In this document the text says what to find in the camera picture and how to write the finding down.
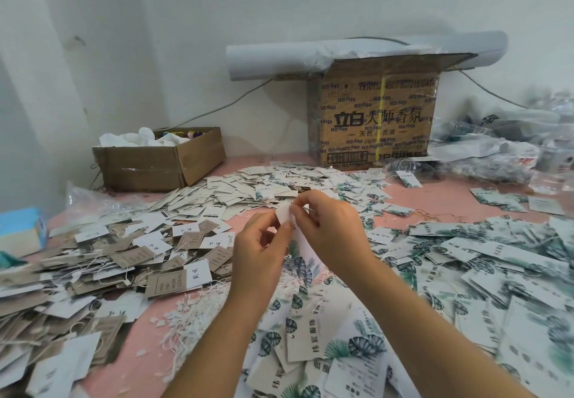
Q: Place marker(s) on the person's right hand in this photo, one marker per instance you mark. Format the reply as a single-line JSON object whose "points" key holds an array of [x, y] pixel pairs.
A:
{"points": [[332, 227]]}

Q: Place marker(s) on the person's left hand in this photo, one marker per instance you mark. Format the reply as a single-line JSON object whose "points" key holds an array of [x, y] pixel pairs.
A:
{"points": [[256, 259]]}

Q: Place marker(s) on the single white leaf print tag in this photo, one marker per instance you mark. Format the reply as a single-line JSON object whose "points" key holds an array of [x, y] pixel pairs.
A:
{"points": [[300, 250]]}

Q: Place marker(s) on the heap of small tags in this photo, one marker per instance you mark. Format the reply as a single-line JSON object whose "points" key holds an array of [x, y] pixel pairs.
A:
{"points": [[269, 187]]}

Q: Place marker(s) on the pile of brown white tags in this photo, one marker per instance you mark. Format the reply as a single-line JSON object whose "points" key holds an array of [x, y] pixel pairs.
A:
{"points": [[94, 295]]}

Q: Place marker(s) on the pile of green leaf tags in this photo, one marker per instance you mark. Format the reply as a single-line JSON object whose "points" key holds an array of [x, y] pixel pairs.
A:
{"points": [[498, 290]]}

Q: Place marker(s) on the person's right forearm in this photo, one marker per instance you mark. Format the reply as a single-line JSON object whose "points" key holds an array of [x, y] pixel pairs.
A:
{"points": [[444, 339]]}

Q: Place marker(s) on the person's left forearm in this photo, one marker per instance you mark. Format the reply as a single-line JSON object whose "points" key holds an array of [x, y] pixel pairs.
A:
{"points": [[215, 357]]}

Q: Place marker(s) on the large printed cardboard box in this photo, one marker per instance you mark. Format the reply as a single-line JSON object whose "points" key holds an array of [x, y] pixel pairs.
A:
{"points": [[381, 111]]}

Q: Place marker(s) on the small open cardboard box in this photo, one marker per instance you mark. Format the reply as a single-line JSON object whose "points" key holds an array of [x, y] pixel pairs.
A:
{"points": [[161, 162]]}

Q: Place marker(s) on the white crumpled material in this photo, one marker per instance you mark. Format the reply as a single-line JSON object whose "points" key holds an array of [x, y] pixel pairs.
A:
{"points": [[143, 139]]}

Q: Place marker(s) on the clear plastic bag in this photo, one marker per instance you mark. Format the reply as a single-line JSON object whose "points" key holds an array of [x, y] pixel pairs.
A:
{"points": [[94, 203]]}

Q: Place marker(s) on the white roll in plastic wrap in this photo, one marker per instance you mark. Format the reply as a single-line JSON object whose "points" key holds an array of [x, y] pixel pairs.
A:
{"points": [[282, 57]]}

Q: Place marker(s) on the heap of clear plastic bags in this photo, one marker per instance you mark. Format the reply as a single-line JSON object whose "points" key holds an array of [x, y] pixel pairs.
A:
{"points": [[525, 142]]}

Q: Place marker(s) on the blue tissue pack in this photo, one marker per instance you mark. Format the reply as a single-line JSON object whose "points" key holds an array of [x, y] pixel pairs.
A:
{"points": [[22, 230]]}

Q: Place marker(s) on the teal packet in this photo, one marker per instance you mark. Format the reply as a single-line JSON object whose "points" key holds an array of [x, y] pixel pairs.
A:
{"points": [[9, 259]]}

